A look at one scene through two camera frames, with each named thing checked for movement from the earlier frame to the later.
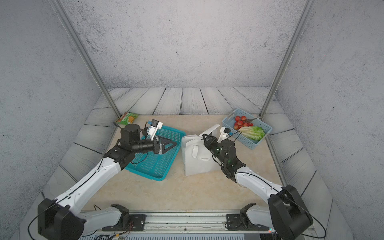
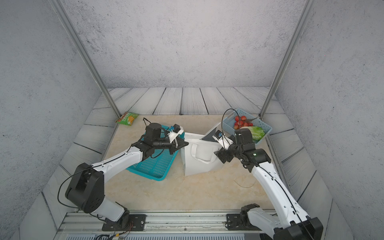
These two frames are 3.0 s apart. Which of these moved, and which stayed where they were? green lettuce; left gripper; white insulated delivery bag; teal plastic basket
Moved: left gripper
Stayed: green lettuce; white insulated delivery bag; teal plastic basket
